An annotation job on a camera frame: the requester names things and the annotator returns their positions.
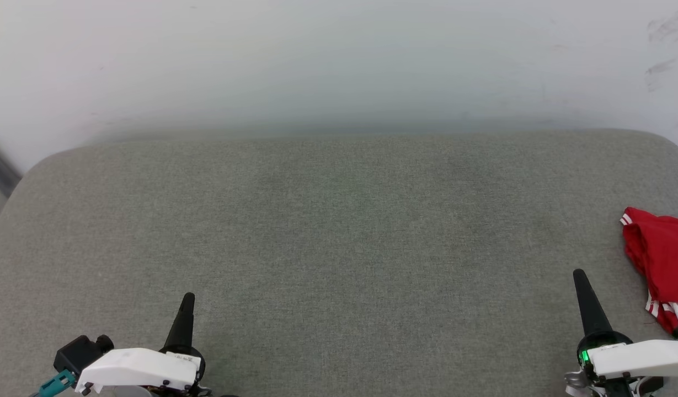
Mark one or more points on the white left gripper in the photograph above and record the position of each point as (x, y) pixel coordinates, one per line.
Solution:
(134, 369)

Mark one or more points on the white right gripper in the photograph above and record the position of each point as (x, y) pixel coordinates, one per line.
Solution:
(636, 358)

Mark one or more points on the red and white shirt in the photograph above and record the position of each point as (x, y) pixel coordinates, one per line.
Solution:
(664, 253)

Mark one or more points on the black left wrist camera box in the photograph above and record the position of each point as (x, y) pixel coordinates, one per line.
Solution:
(76, 353)

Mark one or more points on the teal left camera connector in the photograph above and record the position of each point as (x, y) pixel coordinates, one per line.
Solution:
(57, 382)

